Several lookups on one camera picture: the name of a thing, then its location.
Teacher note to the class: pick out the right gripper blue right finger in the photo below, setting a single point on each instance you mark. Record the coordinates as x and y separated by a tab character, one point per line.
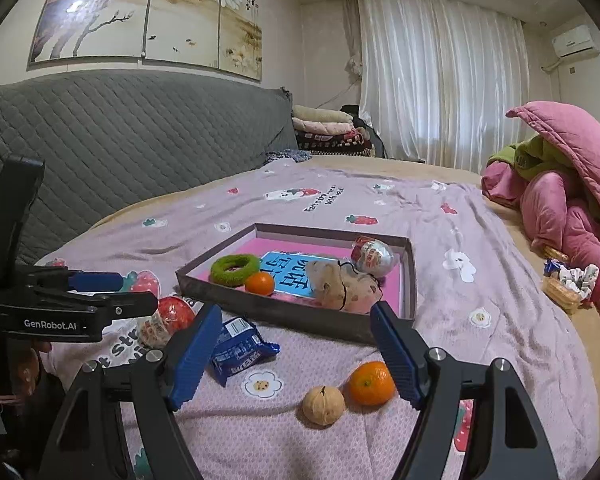
506	438

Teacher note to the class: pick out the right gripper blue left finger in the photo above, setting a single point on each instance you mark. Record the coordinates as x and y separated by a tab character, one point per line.
88	438

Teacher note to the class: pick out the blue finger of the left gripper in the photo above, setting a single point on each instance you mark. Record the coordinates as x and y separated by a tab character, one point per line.
128	304
82	281

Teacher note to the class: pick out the large red white snack pack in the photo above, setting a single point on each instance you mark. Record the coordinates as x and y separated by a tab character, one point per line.
172	315

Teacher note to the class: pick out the green fuzzy scrunchie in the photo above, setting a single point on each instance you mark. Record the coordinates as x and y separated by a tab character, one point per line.
233	270

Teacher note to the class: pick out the blue snack packet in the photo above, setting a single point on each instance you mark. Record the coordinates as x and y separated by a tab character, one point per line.
239	346

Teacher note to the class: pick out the small orange tangerine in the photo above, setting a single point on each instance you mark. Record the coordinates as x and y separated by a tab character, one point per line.
260	283

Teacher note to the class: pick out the larger orange tangerine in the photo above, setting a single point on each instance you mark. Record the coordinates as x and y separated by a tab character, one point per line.
371	384

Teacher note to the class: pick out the brown walnut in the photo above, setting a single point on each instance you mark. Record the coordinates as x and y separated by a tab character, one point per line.
323	405

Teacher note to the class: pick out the small red egg snack pack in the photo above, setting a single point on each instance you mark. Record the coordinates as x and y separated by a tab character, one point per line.
372	256

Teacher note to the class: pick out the person's left hand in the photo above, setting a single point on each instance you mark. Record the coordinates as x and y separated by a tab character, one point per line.
24	369

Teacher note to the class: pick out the grey quilted headboard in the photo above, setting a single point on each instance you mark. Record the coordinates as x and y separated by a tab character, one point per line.
112	138

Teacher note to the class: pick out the small wicker basket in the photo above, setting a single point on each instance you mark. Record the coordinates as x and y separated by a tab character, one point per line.
555	289

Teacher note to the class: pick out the purple strawberry bed sheet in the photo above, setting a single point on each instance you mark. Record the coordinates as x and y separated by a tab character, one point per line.
476	296

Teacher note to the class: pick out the white floral scrunchie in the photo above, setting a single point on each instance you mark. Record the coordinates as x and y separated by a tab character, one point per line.
580	281

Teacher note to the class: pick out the pink blue book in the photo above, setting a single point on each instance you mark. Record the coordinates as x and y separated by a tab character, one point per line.
283	258

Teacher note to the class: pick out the pink quilted duvet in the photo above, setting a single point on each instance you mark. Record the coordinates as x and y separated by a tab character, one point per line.
551	213

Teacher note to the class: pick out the stack of folded blankets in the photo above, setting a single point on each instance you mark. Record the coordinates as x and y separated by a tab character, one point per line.
332	132

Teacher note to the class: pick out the green blanket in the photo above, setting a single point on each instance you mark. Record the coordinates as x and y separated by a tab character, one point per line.
508	172

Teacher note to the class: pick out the white sheer curtain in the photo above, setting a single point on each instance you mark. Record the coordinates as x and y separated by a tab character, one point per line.
438	78

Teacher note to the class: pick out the white air conditioner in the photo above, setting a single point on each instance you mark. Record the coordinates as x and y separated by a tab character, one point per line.
574	41

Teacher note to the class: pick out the blossom wall painting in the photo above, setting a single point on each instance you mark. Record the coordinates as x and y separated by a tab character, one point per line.
220	34

